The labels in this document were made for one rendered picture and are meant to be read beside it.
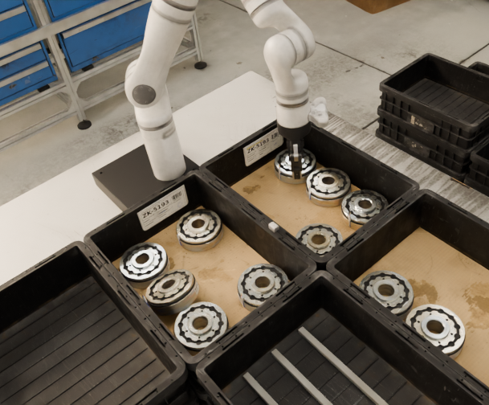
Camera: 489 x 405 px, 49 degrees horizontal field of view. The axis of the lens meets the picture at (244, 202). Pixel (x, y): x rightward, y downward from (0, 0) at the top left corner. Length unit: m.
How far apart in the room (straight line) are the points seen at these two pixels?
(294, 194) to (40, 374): 0.66
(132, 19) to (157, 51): 1.86
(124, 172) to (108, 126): 1.57
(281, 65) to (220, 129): 0.68
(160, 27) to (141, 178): 0.47
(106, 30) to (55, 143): 0.67
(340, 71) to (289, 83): 2.19
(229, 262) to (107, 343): 0.29
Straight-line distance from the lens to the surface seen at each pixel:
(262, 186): 1.30
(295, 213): 1.23
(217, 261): 1.15
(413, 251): 1.17
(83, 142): 3.06
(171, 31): 1.23
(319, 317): 1.06
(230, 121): 1.74
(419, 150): 2.10
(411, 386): 1.00
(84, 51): 3.03
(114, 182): 1.53
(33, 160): 3.07
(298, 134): 1.18
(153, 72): 1.28
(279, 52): 1.06
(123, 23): 3.09
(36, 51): 2.93
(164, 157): 1.43
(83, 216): 1.54
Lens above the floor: 1.72
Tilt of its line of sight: 45 degrees down
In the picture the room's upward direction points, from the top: 9 degrees counter-clockwise
